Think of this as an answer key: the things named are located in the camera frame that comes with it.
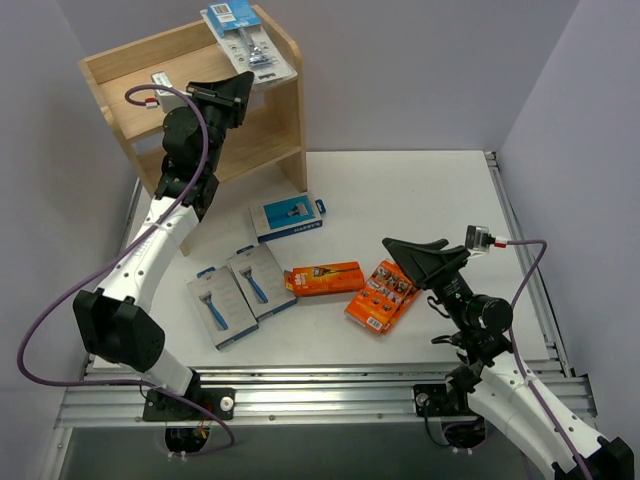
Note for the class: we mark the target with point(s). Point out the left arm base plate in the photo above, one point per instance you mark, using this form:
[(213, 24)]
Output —
[(161, 407)]

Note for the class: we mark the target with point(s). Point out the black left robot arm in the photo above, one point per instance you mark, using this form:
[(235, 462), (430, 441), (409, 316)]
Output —
[(114, 320)]

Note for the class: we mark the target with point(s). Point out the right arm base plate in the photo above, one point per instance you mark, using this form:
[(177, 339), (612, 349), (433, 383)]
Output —
[(434, 400)]

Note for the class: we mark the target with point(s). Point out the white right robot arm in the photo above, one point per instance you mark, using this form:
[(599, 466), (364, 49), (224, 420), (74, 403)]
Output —
[(493, 381)]

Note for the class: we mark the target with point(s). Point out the grey harry's razor box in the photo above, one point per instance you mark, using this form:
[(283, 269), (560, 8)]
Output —
[(221, 306), (261, 281)]

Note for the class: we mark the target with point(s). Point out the orange razor cartridge pack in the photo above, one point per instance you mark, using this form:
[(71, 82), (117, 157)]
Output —
[(386, 296)]

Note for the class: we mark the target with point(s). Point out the orange Gillette Fusion box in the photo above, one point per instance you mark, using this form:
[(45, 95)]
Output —
[(317, 280)]

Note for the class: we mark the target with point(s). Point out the blue Harry's razor box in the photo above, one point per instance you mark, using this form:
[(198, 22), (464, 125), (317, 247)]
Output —
[(287, 217)]

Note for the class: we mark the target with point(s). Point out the Gillette blue razor blister pack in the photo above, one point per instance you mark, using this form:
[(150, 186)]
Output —
[(268, 75)]

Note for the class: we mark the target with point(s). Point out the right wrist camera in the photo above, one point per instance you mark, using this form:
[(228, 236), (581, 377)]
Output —
[(477, 240)]

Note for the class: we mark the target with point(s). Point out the aluminium table frame rail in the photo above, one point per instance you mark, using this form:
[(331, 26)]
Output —
[(310, 362)]

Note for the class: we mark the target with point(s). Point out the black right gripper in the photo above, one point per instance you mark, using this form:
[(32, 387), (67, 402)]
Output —
[(445, 267)]

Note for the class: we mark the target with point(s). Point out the wooden two-tier shelf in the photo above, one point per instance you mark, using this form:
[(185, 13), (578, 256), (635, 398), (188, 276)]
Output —
[(272, 133)]

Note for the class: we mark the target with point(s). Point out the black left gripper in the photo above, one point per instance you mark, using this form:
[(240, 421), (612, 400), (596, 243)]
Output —
[(215, 98)]

